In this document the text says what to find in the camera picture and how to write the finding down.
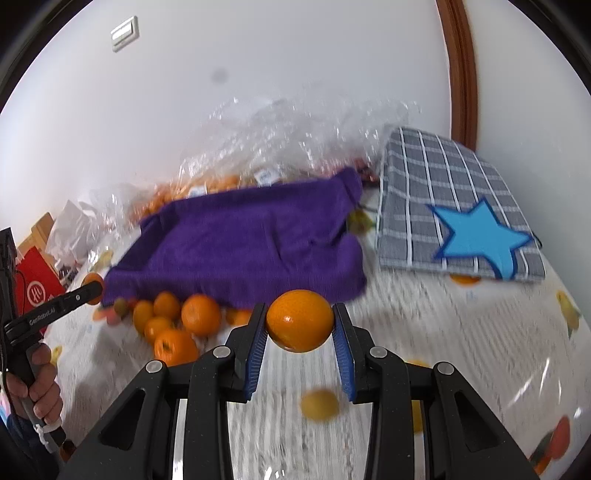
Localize left hand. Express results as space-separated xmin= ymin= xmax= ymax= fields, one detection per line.
xmin=6 ymin=343 xmax=63 ymax=424

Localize clear plastic fruit bags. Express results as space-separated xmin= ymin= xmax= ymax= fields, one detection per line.
xmin=90 ymin=88 xmax=416 ymax=229

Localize white wall switch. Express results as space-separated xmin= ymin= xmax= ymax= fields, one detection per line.
xmin=110 ymin=16 xmax=139 ymax=52

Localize large orange mandarin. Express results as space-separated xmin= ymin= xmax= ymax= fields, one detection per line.
xmin=266 ymin=290 xmax=335 ymax=353

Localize white lace fruit tablecloth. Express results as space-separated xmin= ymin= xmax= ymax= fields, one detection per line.
xmin=43 ymin=193 xmax=588 ymax=480

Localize brown wooden door frame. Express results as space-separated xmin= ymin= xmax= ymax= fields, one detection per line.
xmin=436 ymin=0 xmax=479 ymax=150

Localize purple towel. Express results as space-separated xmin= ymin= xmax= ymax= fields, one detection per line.
xmin=102 ymin=168 xmax=367 ymax=308

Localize red paper bag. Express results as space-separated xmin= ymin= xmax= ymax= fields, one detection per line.
xmin=14 ymin=247 xmax=65 ymax=315

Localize white plastic bag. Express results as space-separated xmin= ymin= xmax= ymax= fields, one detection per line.
xmin=45 ymin=200 xmax=100 ymax=267

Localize orange mandarin on table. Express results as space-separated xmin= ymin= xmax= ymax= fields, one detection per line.
xmin=143 ymin=316 xmax=174 ymax=344
xmin=132 ymin=300 xmax=154 ymax=336
xmin=153 ymin=329 xmax=200 ymax=367
xmin=181 ymin=294 xmax=222 ymax=338
xmin=153 ymin=291 xmax=181 ymax=322

